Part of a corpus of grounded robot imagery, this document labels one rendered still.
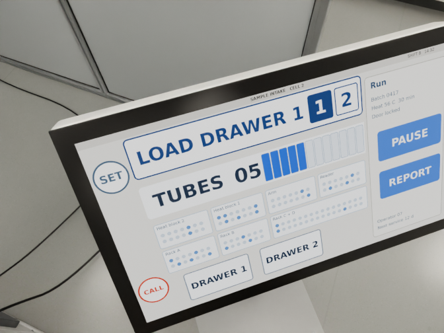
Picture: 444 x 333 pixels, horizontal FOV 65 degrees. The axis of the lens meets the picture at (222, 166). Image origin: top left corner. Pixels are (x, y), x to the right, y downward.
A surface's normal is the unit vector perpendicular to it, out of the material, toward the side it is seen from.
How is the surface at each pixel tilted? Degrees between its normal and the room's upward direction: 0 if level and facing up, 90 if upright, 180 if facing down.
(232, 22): 90
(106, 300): 0
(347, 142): 50
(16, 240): 0
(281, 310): 3
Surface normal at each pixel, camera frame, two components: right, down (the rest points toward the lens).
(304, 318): 0.07, -0.50
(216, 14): -0.38, 0.82
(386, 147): 0.23, 0.33
